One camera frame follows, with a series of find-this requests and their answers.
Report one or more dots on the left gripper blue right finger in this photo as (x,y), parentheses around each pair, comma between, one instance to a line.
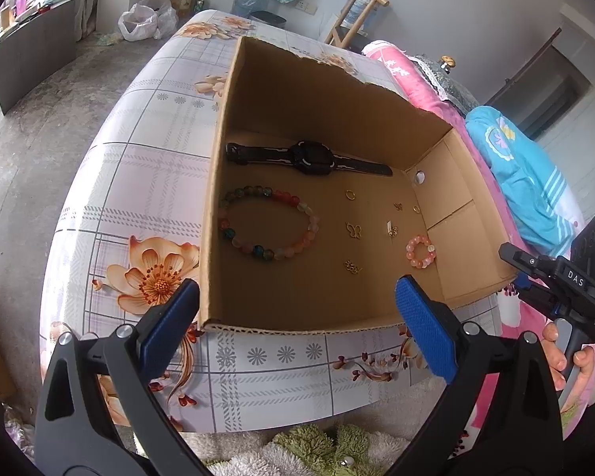
(432,326)

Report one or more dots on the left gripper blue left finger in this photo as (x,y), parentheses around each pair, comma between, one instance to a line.
(163,327)

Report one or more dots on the light blue blanket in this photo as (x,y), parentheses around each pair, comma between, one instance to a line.
(543,207)

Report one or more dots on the floral tablecloth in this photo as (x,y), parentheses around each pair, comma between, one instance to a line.
(130,231)

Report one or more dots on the green white fluffy rug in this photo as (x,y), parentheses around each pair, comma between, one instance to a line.
(303,450)

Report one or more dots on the brown cardboard box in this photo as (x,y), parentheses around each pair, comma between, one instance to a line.
(274,243)

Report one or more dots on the black wristwatch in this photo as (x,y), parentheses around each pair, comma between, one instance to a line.
(308,157)

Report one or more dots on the brown topped bottle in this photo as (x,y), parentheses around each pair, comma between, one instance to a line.
(447,63)

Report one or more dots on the pink floral quilt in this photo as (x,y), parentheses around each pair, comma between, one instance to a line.
(432,90)

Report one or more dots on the white plastic bag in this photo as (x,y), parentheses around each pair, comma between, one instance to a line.
(148,19)

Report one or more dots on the gold ring charm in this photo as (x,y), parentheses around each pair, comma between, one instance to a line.
(391,229)

